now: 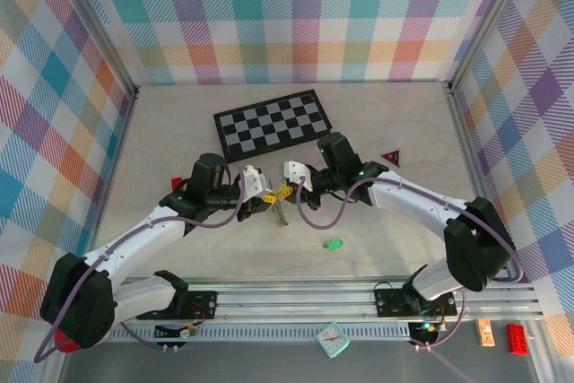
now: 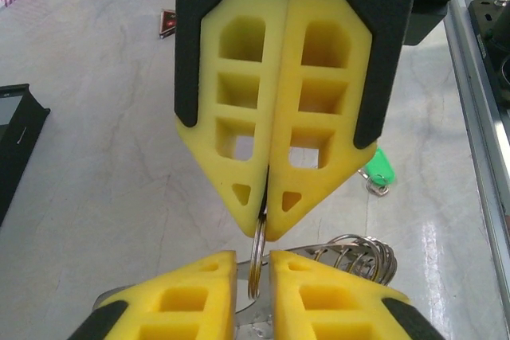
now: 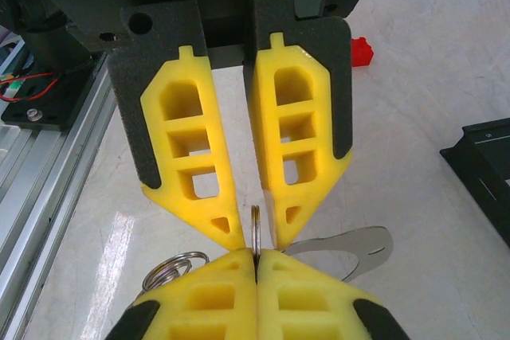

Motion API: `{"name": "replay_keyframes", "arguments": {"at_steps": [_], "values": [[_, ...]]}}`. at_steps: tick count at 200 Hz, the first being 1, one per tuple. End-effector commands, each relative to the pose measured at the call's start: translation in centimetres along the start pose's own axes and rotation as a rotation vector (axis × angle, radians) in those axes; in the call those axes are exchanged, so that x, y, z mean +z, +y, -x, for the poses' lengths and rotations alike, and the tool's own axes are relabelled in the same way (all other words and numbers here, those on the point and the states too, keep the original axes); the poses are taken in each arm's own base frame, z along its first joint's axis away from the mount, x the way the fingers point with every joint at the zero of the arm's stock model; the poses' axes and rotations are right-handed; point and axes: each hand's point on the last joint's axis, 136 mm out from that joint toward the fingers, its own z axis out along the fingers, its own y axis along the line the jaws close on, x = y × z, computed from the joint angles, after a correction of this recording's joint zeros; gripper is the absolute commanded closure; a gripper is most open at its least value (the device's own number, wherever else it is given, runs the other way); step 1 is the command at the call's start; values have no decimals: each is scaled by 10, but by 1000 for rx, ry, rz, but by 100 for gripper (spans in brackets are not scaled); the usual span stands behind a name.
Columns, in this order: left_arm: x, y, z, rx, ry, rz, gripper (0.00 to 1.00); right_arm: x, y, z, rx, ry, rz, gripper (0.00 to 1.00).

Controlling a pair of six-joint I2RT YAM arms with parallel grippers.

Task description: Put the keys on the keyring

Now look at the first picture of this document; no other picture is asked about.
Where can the green capped key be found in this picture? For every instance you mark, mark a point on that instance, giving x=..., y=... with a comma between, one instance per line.
x=333, y=245

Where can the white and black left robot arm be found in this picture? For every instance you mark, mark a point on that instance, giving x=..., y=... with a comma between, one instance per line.
x=134, y=239

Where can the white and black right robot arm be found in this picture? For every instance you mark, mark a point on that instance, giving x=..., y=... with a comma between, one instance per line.
x=412, y=203

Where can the small red block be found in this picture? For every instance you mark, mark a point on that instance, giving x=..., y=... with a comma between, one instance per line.
x=176, y=182

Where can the red triangular piece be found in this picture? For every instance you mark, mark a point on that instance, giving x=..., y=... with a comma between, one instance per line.
x=393, y=157

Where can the black grey checkerboard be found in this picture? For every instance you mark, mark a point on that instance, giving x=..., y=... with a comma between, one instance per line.
x=269, y=123

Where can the yellow power connector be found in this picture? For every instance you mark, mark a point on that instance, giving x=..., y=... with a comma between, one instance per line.
x=189, y=330
x=429, y=328

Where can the teal square clock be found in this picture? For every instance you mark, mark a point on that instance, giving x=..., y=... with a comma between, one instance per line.
x=333, y=339

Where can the orange tag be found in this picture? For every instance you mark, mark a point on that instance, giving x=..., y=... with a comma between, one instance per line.
x=485, y=333

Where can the red toy brick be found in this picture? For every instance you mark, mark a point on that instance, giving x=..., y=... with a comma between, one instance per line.
x=518, y=339

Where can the aluminium side rail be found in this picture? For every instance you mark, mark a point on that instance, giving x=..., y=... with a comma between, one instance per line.
x=471, y=154
x=115, y=154

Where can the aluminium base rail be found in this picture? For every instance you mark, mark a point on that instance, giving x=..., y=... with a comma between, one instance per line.
x=291, y=302

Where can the aluminium frame post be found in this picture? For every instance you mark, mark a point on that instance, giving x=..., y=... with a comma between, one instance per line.
x=488, y=20
x=101, y=28

